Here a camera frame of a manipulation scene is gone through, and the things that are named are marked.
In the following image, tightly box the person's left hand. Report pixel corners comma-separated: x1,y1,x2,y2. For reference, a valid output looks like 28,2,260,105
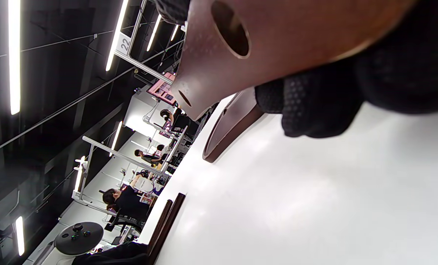
72,242,149,265

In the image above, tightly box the person's right hand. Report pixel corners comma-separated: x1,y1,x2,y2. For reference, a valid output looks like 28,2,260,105
154,0,438,138

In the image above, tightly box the brown wooden key rack crossbar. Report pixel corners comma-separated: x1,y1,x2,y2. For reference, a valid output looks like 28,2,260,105
171,0,419,121

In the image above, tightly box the brown wooden key rack base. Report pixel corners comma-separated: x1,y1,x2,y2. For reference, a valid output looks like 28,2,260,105
203,88,266,163

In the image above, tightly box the pink screen monitor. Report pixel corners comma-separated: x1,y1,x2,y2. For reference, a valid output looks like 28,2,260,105
148,72,176,106

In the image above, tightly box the black ring tracking controller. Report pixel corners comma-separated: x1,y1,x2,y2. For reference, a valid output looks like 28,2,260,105
31,222,104,265

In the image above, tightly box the aluminium rig frame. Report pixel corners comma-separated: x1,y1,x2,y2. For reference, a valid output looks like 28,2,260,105
72,136,168,212

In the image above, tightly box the aluminium frame with number sign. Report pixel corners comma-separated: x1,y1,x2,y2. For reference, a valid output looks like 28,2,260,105
114,0,175,85

